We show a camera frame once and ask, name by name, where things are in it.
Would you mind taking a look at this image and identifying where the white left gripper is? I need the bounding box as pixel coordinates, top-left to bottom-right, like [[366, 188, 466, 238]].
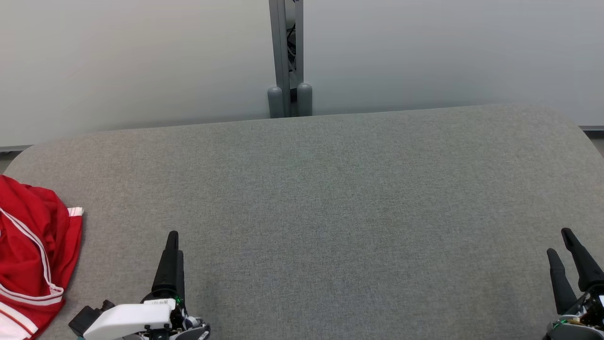
[[84, 230, 211, 340]]

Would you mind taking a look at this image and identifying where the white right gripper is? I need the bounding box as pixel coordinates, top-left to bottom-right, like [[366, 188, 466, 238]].
[[543, 228, 604, 340]]

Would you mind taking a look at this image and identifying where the red basketball jersey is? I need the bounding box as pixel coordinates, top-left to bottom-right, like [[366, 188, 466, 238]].
[[0, 175, 67, 340]]

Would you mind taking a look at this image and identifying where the grey partition post with feet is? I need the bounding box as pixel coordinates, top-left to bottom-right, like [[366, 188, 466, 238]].
[[268, 0, 313, 119]]

